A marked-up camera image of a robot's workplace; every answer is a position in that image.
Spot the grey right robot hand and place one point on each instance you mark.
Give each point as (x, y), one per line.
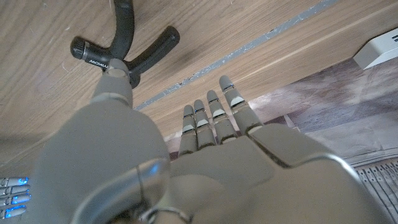
(12, 199)

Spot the white power box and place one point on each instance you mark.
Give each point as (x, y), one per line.
(377, 49)

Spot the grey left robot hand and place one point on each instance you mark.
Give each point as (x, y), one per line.
(217, 180)

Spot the black grip strengthener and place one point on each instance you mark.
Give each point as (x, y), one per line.
(124, 28)

